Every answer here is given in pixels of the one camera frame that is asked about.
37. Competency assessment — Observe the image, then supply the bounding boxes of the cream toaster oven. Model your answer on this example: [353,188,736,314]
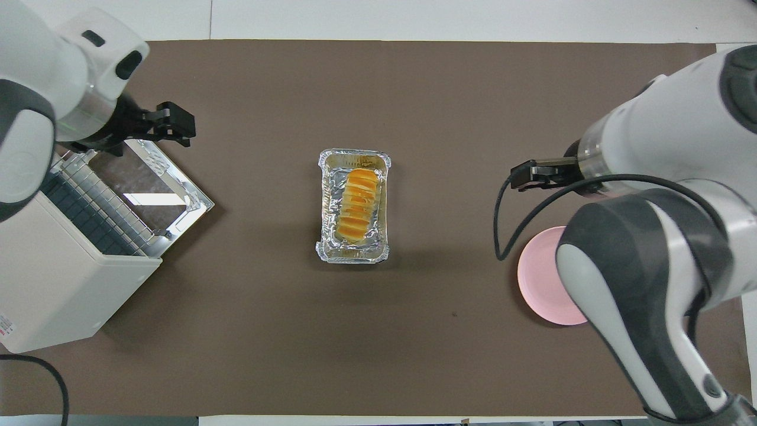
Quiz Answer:
[0,139,215,354]

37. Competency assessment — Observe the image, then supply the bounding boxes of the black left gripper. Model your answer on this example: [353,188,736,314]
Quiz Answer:
[77,95,196,156]

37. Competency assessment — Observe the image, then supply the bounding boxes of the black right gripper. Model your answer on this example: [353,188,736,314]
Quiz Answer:
[510,155,584,191]

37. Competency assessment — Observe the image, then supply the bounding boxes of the black oven power cable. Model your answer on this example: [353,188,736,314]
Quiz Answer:
[0,353,70,426]

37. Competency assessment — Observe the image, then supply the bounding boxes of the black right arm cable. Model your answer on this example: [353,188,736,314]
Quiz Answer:
[494,173,713,356]

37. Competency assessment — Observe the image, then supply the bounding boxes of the brown table mat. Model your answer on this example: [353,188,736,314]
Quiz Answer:
[0,40,747,418]

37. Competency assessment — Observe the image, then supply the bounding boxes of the golden sliced bread loaf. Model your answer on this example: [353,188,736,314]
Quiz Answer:
[335,168,380,242]

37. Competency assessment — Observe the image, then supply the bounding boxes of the glass oven door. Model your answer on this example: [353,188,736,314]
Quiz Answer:
[89,139,215,238]

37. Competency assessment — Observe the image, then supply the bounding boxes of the metal wire oven rack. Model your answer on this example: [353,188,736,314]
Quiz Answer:
[50,151,163,258]

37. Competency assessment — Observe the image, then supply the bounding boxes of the pink round plate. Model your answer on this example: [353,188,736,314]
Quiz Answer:
[517,226,592,326]

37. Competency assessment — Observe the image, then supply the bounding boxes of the aluminium foil tray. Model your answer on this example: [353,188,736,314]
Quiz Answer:
[315,148,392,264]

